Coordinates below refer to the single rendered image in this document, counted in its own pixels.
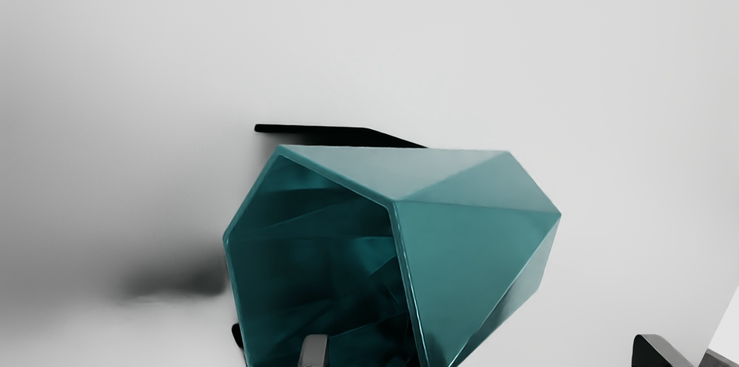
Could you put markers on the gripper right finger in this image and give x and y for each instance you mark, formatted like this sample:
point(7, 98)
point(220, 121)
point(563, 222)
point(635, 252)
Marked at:
point(652, 354)

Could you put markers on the teal faceted mug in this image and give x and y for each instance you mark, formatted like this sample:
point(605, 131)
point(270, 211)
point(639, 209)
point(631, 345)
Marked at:
point(462, 240)

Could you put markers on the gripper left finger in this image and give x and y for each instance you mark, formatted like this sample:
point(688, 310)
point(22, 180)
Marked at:
point(314, 352)

